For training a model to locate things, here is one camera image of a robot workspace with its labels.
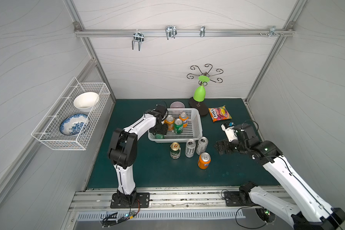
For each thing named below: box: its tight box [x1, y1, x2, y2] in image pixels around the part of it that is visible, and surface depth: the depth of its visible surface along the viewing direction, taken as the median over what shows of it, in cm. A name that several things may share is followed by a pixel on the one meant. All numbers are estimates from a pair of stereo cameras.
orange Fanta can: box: [197, 151, 212, 170], surface depth 80 cm
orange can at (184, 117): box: [179, 112, 189, 128], surface depth 98 cm
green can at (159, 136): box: [155, 133, 166, 139], surface depth 92 cm
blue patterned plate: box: [59, 113, 88, 136], surface depth 65 cm
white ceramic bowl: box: [73, 92, 99, 113], surface depth 73 cm
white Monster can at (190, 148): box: [184, 138, 197, 159], surface depth 82 cm
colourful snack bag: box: [208, 104, 233, 123], surface depth 110 cm
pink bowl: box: [170, 101, 185, 109], surface depth 113 cm
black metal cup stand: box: [186, 63, 224, 117], surface depth 96 cm
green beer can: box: [169, 141, 182, 160], surface depth 84 cm
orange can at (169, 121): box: [163, 115, 175, 131], surface depth 97 cm
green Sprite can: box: [173, 118, 184, 135], surface depth 95 cm
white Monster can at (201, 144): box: [195, 136, 209, 156], surface depth 83 cm
